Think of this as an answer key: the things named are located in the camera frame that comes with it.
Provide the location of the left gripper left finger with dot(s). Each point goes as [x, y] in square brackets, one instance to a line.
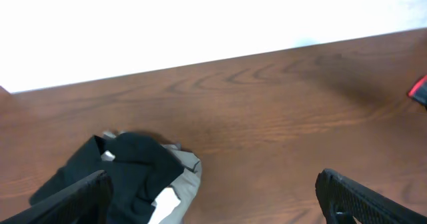
[86, 201]

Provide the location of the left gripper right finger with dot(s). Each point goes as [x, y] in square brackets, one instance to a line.
[345, 201]

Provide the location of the black t-shirt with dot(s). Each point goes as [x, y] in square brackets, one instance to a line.
[86, 160]

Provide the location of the black shorts red waistband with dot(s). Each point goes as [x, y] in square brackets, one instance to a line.
[417, 92]

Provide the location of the white folded cloth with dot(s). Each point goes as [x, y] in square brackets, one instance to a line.
[141, 184]

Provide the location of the beige folded cloth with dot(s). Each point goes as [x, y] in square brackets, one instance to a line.
[187, 180]

